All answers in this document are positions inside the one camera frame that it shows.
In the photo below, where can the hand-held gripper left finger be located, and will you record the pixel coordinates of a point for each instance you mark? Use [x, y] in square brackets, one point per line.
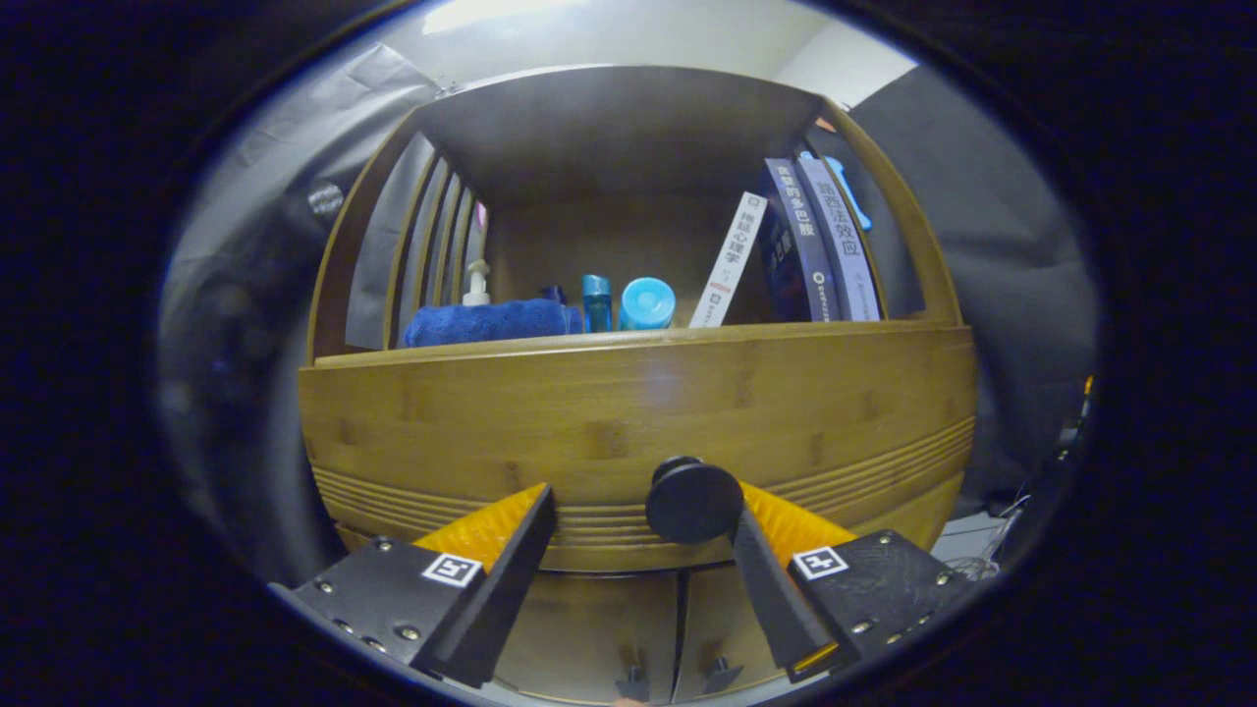
[491, 609]

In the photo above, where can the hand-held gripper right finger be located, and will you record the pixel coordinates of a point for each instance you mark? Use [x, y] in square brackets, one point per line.
[776, 589]

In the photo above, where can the black round drawer knob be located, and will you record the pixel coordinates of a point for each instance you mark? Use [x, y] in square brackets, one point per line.
[692, 501]

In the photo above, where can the wooden drawer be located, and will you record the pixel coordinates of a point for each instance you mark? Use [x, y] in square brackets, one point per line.
[609, 412]

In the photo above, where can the blue white cosmetic tube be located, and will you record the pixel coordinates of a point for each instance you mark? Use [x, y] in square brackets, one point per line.
[646, 304]

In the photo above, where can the wooden cabinet door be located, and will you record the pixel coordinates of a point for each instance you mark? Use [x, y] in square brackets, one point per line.
[589, 628]
[712, 619]

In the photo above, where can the wooden countertop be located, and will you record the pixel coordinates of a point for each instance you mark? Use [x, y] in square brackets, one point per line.
[628, 336]

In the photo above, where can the wooden cabinet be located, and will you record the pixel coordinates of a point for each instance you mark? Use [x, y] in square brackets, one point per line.
[609, 128]

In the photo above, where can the blue rolled towel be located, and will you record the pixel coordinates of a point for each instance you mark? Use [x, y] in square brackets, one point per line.
[481, 322]

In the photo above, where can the white pump bottle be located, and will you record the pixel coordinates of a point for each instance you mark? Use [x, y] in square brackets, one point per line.
[476, 290]

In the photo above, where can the clear blue bottle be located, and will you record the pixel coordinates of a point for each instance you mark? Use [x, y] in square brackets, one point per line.
[596, 304]

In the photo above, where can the white bottle with blue cap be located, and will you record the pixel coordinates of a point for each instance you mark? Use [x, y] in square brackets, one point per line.
[555, 293]

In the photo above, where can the white book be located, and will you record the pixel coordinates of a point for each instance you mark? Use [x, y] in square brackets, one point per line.
[732, 260]

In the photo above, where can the dark blue book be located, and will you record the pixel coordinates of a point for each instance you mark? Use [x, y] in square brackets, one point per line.
[800, 245]

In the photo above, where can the pale lavender book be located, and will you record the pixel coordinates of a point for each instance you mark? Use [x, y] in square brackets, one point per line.
[845, 245]

